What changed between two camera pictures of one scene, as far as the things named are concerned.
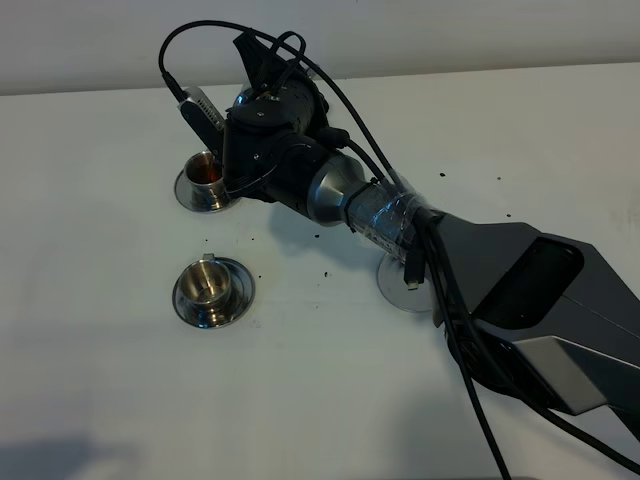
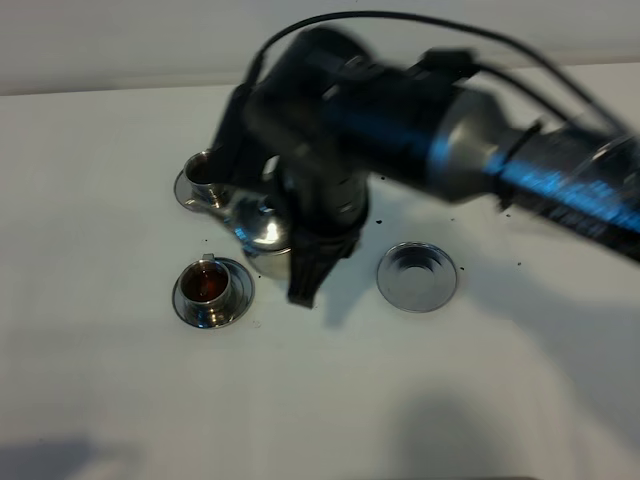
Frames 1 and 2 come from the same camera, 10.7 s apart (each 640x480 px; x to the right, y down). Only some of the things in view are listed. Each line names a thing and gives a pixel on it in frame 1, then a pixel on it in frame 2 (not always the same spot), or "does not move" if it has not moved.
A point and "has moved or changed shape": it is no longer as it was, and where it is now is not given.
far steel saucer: x=183 y=194 does not move
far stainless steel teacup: x=205 y=174 does not move
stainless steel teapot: x=248 y=96 has moved or changed shape
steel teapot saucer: x=395 y=290 does not move
